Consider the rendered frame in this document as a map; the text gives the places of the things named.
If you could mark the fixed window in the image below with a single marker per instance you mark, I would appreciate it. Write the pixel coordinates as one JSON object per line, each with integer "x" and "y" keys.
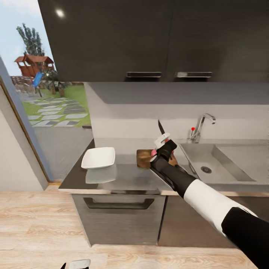
{"x": 53, "y": 115}

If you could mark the parer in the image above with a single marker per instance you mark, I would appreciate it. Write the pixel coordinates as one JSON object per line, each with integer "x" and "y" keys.
{"x": 162, "y": 131}

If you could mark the cabinet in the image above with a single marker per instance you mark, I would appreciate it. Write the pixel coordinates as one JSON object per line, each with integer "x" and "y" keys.
{"x": 173, "y": 41}

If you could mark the dishwasher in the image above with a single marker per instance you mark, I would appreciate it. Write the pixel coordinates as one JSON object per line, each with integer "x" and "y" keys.
{"x": 120, "y": 219}

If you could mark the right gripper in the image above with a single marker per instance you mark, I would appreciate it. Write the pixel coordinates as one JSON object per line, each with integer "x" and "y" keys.
{"x": 168, "y": 146}

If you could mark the bowl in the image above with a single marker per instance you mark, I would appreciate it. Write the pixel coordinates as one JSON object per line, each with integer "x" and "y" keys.
{"x": 98, "y": 158}

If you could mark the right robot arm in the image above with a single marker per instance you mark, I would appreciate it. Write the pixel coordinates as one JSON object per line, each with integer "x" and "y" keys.
{"x": 236, "y": 223}

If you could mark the cutting board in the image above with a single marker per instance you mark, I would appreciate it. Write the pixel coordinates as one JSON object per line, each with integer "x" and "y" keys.
{"x": 144, "y": 157}

